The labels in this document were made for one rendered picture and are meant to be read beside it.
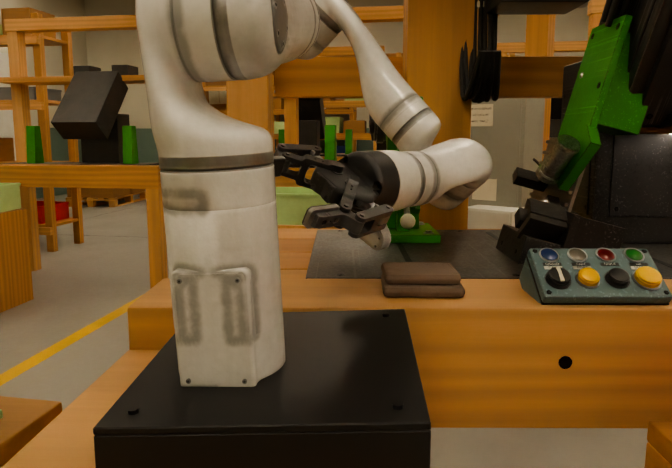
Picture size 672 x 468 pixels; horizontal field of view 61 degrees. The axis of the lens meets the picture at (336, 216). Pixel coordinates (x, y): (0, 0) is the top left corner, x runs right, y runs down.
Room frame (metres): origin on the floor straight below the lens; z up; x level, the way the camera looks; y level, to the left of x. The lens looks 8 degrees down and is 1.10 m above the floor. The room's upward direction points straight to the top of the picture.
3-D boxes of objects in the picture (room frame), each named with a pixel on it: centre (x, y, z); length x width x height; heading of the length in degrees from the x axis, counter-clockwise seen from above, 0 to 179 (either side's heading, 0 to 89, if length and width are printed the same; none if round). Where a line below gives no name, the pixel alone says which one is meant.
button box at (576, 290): (0.69, -0.32, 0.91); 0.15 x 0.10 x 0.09; 90
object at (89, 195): (9.49, 3.77, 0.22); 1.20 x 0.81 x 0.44; 174
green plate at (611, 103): (0.93, -0.43, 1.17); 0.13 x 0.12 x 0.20; 90
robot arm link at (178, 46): (0.47, 0.10, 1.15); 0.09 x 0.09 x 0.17; 83
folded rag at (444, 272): (0.72, -0.11, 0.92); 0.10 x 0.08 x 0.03; 87
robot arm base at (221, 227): (0.48, 0.09, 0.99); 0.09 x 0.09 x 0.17; 85
